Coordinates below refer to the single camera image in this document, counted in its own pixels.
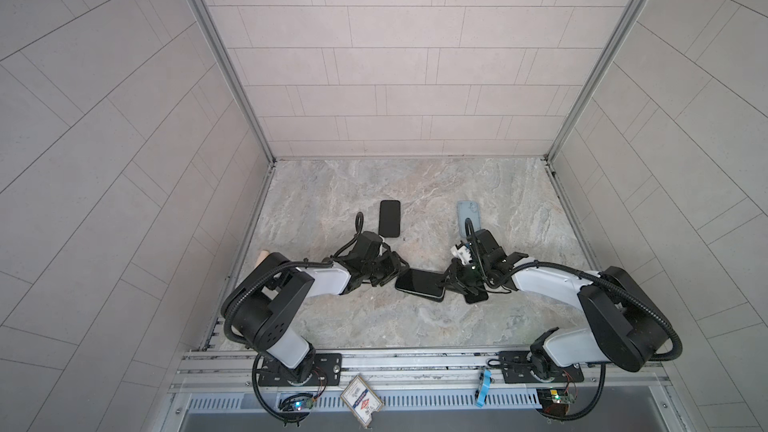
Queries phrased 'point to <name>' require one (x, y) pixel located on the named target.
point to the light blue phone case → (468, 210)
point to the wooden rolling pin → (263, 255)
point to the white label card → (362, 400)
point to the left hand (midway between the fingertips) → (414, 267)
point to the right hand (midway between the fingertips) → (437, 286)
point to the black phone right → (475, 298)
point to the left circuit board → (296, 402)
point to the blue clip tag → (485, 388)
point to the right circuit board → (555, 401)
